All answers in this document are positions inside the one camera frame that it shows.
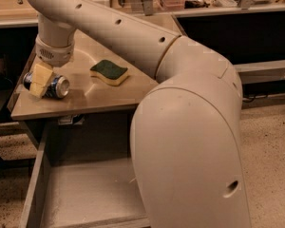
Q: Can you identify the green yellow sponge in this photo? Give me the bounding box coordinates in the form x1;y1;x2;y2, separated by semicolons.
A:
89;60;128;86

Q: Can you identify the white gripper with vents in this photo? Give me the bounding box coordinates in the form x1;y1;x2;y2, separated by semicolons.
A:
29;36;74;98

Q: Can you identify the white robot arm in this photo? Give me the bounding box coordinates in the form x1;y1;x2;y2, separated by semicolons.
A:
28;0;251;228

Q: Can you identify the grey cabinet with counter top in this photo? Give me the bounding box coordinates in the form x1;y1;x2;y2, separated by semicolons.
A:
8;31;158;145

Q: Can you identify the blue pepsi can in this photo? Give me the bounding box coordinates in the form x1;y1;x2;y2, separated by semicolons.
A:
23;72;69;99

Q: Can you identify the open grey wooden drawer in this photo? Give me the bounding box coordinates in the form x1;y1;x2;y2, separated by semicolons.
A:
19;113;151;228

